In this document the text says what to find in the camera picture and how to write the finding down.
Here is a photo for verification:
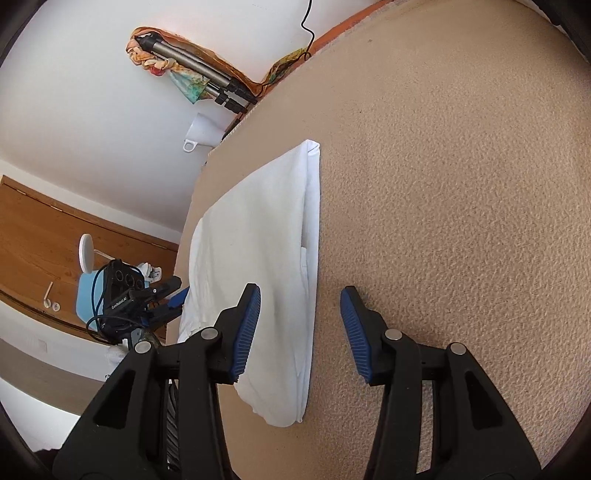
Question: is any wooden door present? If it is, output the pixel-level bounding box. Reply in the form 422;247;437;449
0;175;181;342

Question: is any patterned green cloth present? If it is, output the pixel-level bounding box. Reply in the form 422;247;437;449
267;48;305;86

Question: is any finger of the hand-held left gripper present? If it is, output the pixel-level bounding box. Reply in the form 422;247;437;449
145;286;190;325
139;276;183;301

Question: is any silver door handle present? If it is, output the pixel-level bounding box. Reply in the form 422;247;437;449
41;281;61;311

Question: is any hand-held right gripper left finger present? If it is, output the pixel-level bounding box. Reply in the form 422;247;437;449
52;283;262;480

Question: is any white cup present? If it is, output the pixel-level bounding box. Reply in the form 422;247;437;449
182;112;223;153

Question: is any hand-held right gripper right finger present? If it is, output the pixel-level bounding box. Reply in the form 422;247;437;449
340;286;541;480

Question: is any white lamp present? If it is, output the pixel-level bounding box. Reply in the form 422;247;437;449
78;234;118;275

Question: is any white shirt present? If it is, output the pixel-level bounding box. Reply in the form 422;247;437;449
178;138;322;428

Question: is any beige blanket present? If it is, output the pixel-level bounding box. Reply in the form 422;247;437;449
173;0;591;480

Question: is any light blue container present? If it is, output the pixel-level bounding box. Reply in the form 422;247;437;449
74;270;112;330

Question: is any silver tripod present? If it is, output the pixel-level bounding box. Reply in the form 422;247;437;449
141;34;259;114

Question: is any colourful scarf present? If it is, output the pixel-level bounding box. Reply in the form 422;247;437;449
128;27;218;103

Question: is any thin black cable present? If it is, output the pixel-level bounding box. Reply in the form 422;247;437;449
256;0;315;95

